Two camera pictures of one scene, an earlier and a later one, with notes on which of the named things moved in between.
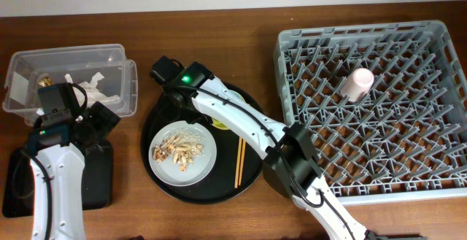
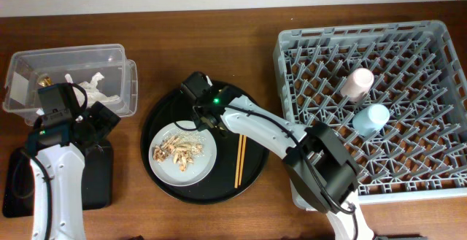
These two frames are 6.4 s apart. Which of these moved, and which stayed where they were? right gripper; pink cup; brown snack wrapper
Moved: right gripper
Stayed: pink cup; brown snack wrapper
